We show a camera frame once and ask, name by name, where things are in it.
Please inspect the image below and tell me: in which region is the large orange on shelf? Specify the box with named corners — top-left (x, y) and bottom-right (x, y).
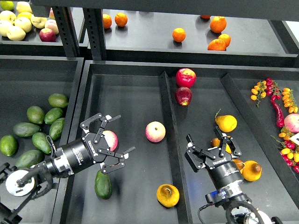
top-left (210, 16), bottom-right (227, 33)

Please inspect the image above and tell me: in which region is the orange on shelf right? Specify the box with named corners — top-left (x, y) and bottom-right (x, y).
top-left (218, 34), bottom-right (231, 47)

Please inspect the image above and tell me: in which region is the dark green avocado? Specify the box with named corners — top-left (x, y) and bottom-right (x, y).
top-left (94, 170), bottom-right (112, 200)

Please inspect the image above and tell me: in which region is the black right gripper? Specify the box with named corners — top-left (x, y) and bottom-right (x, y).
top-left (185, 126), bottom-right (243, 189)

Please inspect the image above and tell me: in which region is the green avocado middle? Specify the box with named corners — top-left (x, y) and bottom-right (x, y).
top-left (44, 107), bottom-right (64, 124)

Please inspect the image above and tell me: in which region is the orange on shelf centre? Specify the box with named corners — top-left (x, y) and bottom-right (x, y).
top-left (172, 28), bottom-right (186, 42)

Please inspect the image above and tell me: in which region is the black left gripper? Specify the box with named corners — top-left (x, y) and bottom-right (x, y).
top-left (61, 112), bottom-right (136, 174)

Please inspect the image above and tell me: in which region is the green avocado upper left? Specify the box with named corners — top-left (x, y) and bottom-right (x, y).
top-left (27, 105), bottom-right (45, 125)

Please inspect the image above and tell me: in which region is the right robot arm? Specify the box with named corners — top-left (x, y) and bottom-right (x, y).
top-left (185, 126), bottom-right (282, 224)

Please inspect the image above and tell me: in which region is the red chili pepper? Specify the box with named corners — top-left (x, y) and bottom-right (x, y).
top-left (271, 95), bottom-right (285, 128)

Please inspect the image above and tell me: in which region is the red apple on shelf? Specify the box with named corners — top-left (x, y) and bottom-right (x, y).
top-left (39, 28), bottom-right (56, 42)

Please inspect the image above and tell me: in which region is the orange on shelf front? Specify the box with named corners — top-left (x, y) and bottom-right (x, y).
top-left (207, 39), bottom-right (226, 51)

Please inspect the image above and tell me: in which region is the dark avocado left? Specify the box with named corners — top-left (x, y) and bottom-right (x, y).
top-left (13, 122), bottom-right (41, 137)

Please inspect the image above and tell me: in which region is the light green avocado far left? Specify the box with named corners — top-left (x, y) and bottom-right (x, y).
top-left (0, 135), bottom-right (18, 156)

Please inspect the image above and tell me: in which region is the green avocado by wall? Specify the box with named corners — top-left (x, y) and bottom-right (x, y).
top-left (49, 118), bottom-right (65, 140)

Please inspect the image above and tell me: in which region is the dark red apple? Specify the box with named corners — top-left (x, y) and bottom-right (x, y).
top-left (175, 87), bottom-right (192, 106)

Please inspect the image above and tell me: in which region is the yellow pear top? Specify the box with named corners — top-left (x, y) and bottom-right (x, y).
top-left (214, 109), bottom-right (237, 133)

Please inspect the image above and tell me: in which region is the orange on shelf left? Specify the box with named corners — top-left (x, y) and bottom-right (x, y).
top-left (102, 14), bottom-right (112, 29)

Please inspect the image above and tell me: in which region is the pink apple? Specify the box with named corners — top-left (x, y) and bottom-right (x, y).
top-left (103, 130), bottom-right (118, 151)
top-left (145, 121), bottom-right (166, 143)

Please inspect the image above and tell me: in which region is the yellow cherry tomato vine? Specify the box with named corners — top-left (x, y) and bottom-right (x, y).
top-left (282, 88), bottom-right (299, 113)

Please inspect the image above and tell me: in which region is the green avocado centre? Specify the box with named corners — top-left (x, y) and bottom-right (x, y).
top-left (32, 132), bottom-right (51, 154)

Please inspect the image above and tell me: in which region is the pink apple right edge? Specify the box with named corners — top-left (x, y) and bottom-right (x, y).
top-left (284, 113), bottom-right (299, 133)

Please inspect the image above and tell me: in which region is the green avocado top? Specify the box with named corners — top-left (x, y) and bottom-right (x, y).
top-left (48, 93), bottom-right (69, 108)

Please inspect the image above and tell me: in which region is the dark avocado bottom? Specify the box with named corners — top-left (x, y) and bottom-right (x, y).
top-left (15, 149), bottom-right (44, 168)

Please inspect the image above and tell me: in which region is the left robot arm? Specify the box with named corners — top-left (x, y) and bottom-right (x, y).
top-left (0, 113), bottom-right (135, 224)

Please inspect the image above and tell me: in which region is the bright red apple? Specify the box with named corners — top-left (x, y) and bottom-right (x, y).
top-left (176, 68), bottom-right (197, 88)

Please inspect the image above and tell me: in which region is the orange cherry tomato vine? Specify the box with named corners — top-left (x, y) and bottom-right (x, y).
top-left (250, 80), bottom-right (267, 107)

